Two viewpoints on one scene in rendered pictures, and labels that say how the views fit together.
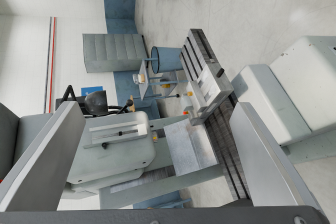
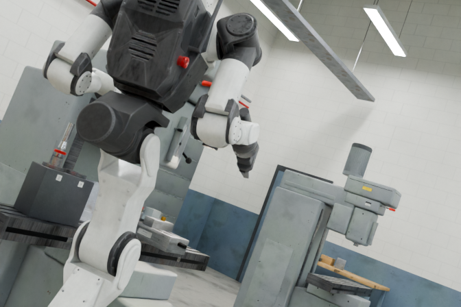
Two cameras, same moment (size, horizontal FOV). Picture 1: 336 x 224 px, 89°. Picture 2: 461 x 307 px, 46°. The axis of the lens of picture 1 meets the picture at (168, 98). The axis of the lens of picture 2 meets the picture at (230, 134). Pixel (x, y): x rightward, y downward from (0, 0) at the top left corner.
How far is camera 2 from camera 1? 1.90 m
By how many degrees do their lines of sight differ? 36
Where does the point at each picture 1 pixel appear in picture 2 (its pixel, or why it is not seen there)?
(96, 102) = not seen: hidden behind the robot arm
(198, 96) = (161, 223)
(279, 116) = (140, 272)
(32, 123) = not seen: hidden behind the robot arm
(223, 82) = (173, 245)
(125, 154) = (164, 140)
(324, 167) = not seen: outside the picture
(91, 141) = (186, 124)
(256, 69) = (171, 281)
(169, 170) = (70, 166)
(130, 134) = (175, 149)
